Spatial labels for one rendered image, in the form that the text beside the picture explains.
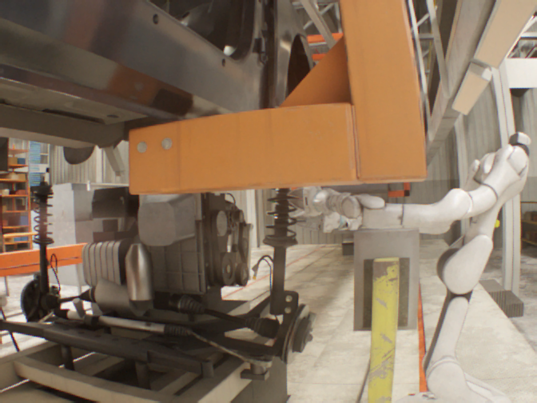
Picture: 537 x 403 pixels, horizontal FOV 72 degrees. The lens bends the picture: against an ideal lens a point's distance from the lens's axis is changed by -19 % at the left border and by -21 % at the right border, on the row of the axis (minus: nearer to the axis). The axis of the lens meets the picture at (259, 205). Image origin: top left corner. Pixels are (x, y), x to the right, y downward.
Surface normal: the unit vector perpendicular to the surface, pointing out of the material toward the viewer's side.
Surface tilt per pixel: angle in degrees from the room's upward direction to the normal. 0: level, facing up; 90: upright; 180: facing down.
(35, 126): 98
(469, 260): 88
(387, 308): 90
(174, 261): 90
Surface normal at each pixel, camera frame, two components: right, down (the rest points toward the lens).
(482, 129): -0.33, 0.02
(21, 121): 0.94, 0.10
